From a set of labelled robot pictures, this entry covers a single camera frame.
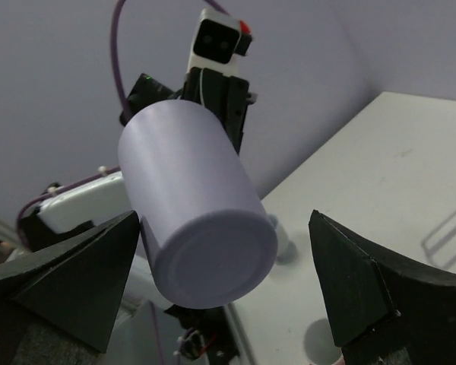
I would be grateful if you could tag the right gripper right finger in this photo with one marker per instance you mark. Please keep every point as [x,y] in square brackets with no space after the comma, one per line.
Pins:
[382,307]

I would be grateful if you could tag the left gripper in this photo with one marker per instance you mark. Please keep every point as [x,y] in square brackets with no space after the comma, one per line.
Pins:
[227,97]

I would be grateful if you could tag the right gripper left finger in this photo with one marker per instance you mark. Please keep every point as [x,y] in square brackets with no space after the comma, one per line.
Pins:
[59,305]

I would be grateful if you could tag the purple tumbler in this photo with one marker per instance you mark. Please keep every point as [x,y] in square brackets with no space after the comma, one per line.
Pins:
[208,238]

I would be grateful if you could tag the orange espresso cup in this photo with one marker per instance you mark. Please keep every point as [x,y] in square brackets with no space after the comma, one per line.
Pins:
[319,344]

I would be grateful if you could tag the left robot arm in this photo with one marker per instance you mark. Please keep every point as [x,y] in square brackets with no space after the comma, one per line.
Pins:
[62,212]

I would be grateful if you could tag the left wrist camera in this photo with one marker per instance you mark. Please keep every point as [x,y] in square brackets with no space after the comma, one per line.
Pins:
[219,41]

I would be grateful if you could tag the white wire dish rack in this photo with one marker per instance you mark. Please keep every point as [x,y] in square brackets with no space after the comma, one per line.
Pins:
[439,245]

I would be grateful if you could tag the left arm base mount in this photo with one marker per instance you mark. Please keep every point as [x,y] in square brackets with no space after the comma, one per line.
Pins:
[208,336]

